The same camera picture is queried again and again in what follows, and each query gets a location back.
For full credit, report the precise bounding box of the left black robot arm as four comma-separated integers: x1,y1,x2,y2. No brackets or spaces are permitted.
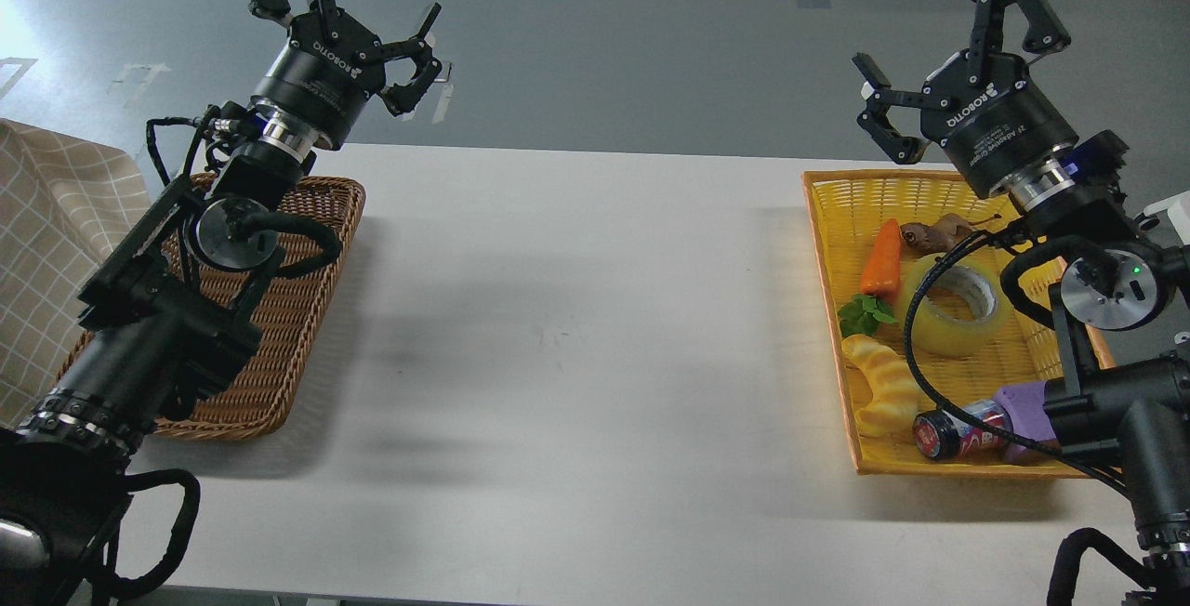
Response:
4,0,443,605

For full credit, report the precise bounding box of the brown ginger root toy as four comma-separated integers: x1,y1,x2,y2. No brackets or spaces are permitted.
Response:
900,213,976,255

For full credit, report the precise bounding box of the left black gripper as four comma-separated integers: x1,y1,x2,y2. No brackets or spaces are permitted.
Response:
248,0,444,151

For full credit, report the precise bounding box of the brown wicker basket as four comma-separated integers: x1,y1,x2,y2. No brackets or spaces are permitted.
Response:
19,174,365,456

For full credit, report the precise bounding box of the yellow toy croissant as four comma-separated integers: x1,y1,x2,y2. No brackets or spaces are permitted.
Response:
841,335,919,442

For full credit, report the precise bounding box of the white caster foot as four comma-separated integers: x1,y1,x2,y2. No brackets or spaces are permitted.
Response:
1139,190,1190,245

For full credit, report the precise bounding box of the red black can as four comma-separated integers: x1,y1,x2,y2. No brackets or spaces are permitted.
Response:
912,400,1012,462

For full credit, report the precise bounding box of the purple foam block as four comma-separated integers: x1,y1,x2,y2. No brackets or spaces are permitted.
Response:
991,380,1060,466

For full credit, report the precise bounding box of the yellow tape roll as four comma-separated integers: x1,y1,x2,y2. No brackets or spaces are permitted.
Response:
912,258,1014,360

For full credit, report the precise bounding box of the yellow plastic basket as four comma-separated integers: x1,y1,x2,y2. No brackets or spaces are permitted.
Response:
802,169,1077,479

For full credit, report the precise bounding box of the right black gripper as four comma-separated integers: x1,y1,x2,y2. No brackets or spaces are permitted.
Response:
853,0,1081,200

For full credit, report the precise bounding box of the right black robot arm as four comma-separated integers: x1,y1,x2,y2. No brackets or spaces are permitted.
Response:
853,0,1189,605

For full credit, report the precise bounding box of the orange toy carrot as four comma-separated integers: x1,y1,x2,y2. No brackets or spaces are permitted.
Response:
837,219,904,336

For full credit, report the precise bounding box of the beige checkered cloth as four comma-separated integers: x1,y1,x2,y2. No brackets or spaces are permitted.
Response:
1,120,149,427

